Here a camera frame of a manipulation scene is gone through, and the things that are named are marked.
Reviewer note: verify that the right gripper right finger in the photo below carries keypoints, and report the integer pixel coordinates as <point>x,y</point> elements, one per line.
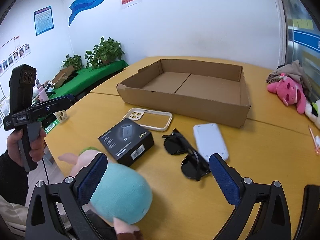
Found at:
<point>273,218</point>

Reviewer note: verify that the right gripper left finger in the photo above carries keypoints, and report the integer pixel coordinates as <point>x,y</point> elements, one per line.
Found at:
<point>44,221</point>

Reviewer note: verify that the pink pig plush teal shirt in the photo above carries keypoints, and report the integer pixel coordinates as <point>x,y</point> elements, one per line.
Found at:
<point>123,197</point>

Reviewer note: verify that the black charger box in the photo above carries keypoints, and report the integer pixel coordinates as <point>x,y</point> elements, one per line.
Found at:
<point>127,141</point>

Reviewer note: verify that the black sunglasses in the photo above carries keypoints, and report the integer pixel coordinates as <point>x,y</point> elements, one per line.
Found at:
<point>193,166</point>

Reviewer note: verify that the white power bank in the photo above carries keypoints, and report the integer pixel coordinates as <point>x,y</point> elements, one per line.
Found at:
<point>209,140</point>

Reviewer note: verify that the white clear phone case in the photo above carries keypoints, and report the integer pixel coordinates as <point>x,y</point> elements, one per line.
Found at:
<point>149,119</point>

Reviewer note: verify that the black sleeve forearm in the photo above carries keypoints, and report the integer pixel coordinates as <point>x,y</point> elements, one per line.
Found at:
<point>13,181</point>

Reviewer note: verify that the small cardboard box on bench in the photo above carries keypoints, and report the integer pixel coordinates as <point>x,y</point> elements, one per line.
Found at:
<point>62,76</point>

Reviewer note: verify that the green covered bench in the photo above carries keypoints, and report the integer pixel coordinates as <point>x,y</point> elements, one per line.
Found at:
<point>89,78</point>

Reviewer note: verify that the small potted plant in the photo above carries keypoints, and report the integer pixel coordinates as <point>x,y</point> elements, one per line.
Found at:
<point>75,61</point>

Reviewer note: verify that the potted green plant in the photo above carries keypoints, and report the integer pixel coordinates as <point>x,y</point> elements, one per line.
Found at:
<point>104,53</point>

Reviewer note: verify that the white panda plush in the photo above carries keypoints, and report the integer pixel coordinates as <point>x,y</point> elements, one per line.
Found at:
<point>312,111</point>

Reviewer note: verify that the pink strawberry bear plush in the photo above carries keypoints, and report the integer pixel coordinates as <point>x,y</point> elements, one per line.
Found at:
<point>289,92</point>

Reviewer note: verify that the cardboard tray box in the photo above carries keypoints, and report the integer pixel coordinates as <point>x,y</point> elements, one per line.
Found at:
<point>210,91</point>

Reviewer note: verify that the blue wall poster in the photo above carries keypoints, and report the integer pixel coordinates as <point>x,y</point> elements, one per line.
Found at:
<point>43,20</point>

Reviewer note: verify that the blue wave wall decal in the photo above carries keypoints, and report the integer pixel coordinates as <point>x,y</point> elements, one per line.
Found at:
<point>92,1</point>

